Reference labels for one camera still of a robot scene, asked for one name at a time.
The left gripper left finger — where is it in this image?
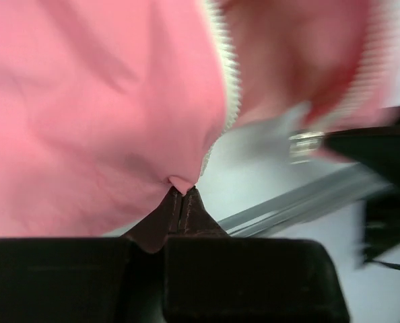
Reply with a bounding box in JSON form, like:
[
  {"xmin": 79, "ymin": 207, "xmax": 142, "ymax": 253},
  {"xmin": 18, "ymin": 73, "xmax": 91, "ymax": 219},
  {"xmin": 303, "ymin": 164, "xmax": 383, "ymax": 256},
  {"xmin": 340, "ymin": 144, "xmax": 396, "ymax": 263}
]
[{"xmin": 0, "ymin": 189, "xmax": 182, "ymax": 322}]

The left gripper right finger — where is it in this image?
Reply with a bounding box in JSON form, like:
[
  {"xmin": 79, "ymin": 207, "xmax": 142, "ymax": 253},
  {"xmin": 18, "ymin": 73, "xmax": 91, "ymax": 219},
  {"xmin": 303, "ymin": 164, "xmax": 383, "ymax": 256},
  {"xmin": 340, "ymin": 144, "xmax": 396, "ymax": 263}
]
[{"xmin": 164, "ymin": 189, "xmax": 350, "ymax": 322}]

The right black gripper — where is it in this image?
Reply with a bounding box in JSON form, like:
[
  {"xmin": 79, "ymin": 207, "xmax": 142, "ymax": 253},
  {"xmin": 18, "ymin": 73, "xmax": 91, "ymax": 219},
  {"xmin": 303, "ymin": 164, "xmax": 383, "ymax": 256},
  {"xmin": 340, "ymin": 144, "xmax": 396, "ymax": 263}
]
[{"xmin": 324, "ymin": 117, "xmax": 400, "ymax": 269}]

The aluminium front rail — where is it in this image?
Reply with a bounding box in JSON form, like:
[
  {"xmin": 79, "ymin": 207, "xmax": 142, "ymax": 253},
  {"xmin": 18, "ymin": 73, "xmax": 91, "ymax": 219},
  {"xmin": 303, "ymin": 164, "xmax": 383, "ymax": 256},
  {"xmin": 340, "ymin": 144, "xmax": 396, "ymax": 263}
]
[{"xmin": 218, "ymin": 165, "xmax": 391, "ymax": 238}]

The pink hooded jacket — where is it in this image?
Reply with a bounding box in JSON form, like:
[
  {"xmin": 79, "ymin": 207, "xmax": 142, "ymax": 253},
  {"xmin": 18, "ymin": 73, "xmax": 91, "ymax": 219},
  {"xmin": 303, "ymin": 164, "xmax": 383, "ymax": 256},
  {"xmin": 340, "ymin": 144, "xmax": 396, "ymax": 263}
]
[{"xmin": 0, "ymin": 1, "xmax": 400, "ymax": 237}]

